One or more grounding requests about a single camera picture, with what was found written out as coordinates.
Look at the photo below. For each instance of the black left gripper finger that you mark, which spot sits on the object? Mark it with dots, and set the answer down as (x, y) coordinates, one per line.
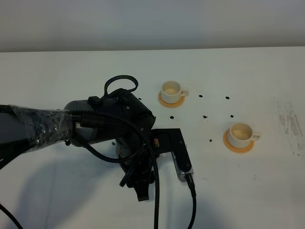
(141, 187)

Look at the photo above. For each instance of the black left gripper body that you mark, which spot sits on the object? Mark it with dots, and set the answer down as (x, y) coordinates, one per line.
(129, 123)

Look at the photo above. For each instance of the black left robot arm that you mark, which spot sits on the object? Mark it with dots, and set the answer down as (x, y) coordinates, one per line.
(24, 129)

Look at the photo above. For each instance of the orange coaster far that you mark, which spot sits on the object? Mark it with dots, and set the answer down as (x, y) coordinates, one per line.
(168, 105)

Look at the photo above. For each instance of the orange coaster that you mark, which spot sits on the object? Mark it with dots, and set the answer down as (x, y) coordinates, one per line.
(234, 149)
(168, 105)

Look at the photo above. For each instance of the white teacup far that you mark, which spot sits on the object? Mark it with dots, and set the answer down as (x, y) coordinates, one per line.
(172, 91)

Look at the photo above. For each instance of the white teacup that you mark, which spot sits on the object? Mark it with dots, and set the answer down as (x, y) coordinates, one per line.
(172, 91)
(241, 135)

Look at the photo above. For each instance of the orange coaster near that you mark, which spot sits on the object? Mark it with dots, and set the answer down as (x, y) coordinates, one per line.
(234, 149)

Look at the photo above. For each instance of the white teacup near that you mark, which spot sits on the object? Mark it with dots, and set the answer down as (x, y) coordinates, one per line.
(241, 135)

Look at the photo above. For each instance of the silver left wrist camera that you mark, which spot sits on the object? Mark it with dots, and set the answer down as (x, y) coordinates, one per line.
(171, 140)

